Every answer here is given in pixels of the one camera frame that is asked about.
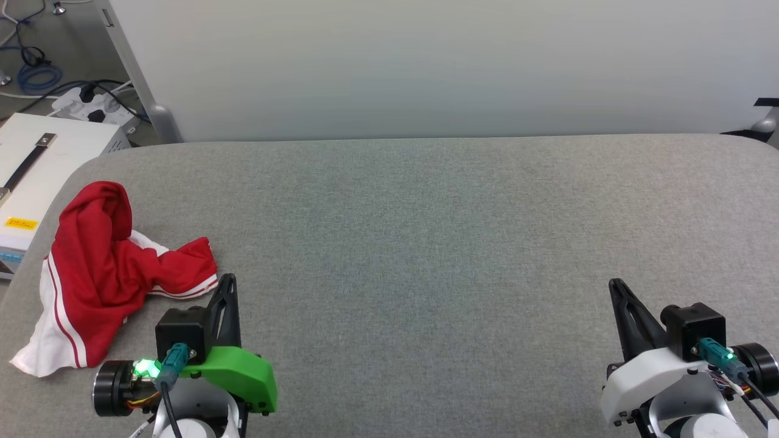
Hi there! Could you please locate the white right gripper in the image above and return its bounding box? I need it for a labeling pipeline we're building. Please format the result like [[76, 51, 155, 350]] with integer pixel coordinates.
[[599, 278, 728, 426]]

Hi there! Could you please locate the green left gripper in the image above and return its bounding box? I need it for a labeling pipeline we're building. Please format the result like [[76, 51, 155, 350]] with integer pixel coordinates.
[[178, 273, 279, 416]]

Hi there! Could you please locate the red and white shirt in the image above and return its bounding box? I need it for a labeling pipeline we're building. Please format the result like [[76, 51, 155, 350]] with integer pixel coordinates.
[[9, 181, 218, 378]]

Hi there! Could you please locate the grey partition foot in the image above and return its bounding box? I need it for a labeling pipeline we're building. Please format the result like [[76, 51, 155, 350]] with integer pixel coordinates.
[[721, 97, 779, 150], [147, 103, 184, 145]]

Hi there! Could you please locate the white equipment box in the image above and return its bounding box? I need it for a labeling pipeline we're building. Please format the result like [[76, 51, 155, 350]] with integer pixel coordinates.
[[0, 113, 132, 282]]

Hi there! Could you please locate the white power strip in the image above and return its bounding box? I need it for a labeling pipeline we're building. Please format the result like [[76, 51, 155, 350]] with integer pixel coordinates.
[[51, 85, 142, 130]]

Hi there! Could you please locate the white partition panel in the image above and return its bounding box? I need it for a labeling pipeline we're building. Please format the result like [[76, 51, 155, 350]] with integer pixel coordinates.
[[91, 0, 779, 144]]

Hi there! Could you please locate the left camera teal plug cable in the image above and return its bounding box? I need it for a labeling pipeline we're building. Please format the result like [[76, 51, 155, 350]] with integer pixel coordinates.
[[153, 342, 191, 438]]

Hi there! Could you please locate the camera teal plug cable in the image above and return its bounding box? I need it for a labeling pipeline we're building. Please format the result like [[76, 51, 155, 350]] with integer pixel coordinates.
[[696, 338, 779, 422], [153, 342, 191, 438]]

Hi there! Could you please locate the right camera teal plug cable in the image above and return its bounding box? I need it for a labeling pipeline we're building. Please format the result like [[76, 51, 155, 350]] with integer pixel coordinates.
[[696, 338, 779, 422]]

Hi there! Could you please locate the black power cable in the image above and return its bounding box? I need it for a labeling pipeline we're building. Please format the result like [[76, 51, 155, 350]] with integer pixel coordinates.
[[18, 79, 153, 125]]

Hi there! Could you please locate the black strap handle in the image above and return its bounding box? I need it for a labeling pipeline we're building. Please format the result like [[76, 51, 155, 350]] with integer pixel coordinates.
[[0, 133, 58, 204]]

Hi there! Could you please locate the blue coiled cable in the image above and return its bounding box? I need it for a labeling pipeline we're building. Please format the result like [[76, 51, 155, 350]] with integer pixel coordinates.
[[16, 61, 64, 96]]

